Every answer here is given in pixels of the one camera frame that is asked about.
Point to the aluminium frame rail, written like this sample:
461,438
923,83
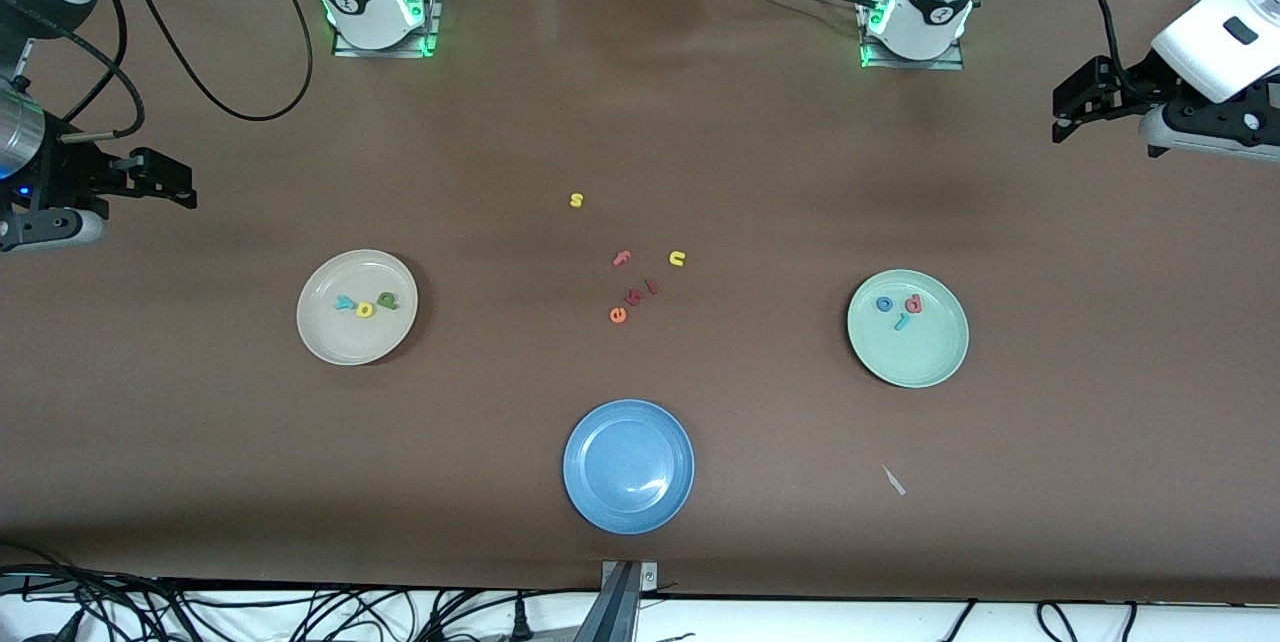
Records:
24,57

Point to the blue plate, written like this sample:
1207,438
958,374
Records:
628,466

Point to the white paper scrap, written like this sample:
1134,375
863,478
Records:
893,480

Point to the green letter p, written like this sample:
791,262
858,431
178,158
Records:
387,300

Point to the beige brown plate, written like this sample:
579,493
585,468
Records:
357,332

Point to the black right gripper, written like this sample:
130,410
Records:
68,174

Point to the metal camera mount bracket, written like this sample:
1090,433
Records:
620,602

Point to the pale green plate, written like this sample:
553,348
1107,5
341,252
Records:
908,352

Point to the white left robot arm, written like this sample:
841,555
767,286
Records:
930,2

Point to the maroon letter k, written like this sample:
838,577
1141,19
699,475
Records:
634,298

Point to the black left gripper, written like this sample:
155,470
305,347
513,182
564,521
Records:
1122,92

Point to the salmon letter p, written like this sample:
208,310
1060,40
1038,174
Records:
913,303

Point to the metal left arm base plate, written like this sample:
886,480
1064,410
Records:
915,64

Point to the black power plug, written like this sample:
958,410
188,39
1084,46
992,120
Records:
520,625

